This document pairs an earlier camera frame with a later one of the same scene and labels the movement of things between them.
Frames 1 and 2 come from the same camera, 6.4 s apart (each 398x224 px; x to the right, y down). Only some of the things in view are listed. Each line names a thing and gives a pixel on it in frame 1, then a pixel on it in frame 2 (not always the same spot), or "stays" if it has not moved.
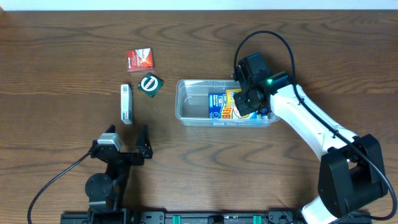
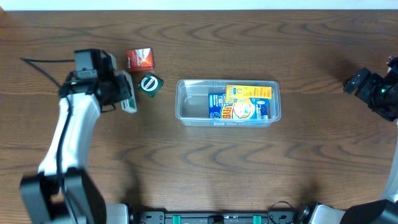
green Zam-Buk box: [150, 84] stays
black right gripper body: [244, 109] → [352, 83]
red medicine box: [140, 60] stays
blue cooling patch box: [218, 109] stays
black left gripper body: [131, 160] → [120, 89]
